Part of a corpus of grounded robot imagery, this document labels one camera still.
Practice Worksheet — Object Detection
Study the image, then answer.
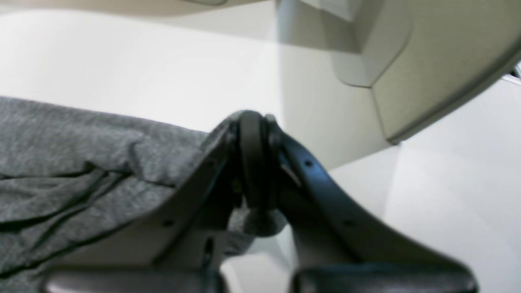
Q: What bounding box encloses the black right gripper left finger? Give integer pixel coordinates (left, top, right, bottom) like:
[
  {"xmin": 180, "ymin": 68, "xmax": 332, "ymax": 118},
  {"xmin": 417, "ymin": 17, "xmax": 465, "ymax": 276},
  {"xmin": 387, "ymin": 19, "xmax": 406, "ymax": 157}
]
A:
[{"xmin": 42, "ymin": 111, "xmax": 261, "ymax": 293}]

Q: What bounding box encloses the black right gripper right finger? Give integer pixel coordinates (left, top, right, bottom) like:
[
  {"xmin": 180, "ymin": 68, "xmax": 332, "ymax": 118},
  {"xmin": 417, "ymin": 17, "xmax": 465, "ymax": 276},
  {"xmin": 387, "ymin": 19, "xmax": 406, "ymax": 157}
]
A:
[{"xmin": 264, "ymin": 115, "xmax": 479, "ymax": 293}]

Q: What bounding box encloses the grey t-shirt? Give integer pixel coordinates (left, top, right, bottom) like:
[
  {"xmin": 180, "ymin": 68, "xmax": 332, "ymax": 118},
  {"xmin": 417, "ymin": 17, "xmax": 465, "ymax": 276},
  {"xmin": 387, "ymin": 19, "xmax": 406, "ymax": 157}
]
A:
[{"xmin": 0, "ymin": 96, "xmax": 287, "ymax": 293}]

